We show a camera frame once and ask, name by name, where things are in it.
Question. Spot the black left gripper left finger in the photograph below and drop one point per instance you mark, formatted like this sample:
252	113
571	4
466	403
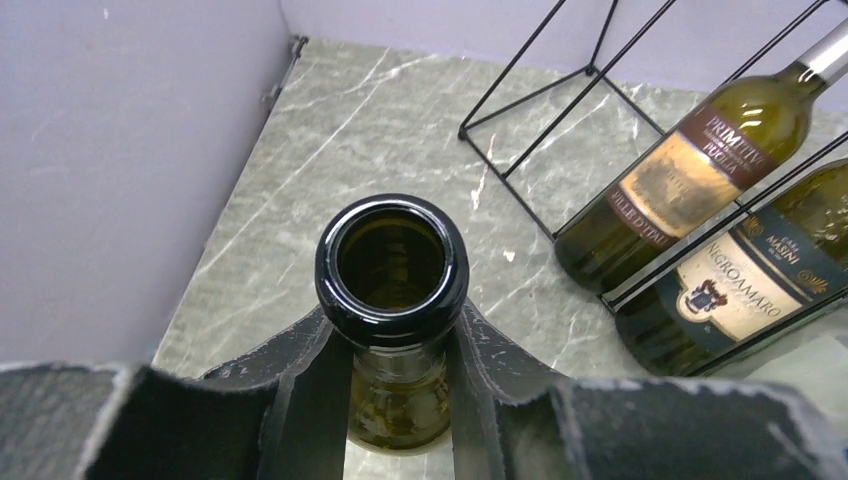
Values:
276	412

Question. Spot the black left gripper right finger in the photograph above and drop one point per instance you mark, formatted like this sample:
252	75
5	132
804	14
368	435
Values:
513	417

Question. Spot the dark wine bottle cream label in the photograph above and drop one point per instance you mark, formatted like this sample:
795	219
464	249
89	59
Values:
392	275

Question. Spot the dark wine bottle black top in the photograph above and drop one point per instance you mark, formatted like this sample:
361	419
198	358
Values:
743	286

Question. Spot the green wine bottle grey capsule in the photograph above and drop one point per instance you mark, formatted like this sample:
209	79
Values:
735	137

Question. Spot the black wire wine rack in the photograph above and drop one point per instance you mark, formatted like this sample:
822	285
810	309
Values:
550	143

